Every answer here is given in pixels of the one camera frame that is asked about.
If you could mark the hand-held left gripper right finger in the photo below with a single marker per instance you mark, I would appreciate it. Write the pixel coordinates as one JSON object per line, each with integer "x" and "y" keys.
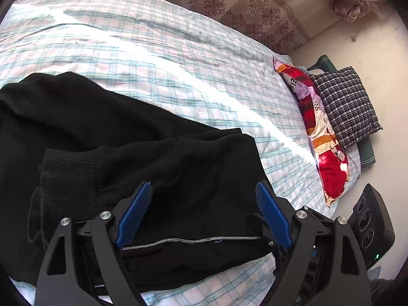
{"x": 274, "y": 220}

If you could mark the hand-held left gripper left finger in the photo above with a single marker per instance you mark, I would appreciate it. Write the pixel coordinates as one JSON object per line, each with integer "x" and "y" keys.
{"x": 134, "y": 216}

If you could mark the black sweater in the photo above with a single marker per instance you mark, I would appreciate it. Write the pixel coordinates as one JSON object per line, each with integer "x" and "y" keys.
{"x": 127, "y": 134}

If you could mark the black speaker box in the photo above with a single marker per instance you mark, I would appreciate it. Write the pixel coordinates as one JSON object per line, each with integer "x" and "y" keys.
{"x": 373, "y": 220}

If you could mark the colourful floral pillow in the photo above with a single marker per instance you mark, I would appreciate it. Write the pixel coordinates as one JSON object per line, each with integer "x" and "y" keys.
{"x": 318, "y": 124}

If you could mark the green mat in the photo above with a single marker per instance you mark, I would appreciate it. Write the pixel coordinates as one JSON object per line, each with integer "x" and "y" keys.
{"x": 366, "y": 156}

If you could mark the dark checked pillow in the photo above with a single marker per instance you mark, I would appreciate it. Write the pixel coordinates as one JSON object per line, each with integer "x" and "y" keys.
{"x": 347, "y": 108}

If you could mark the brown patterned curtain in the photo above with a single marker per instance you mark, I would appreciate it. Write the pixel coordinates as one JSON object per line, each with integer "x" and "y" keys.
{"x": 223, "y": 3}

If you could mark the crumpled cloth bundle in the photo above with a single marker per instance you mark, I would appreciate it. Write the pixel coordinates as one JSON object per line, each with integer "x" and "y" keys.
{"x": 350, "y": 4}

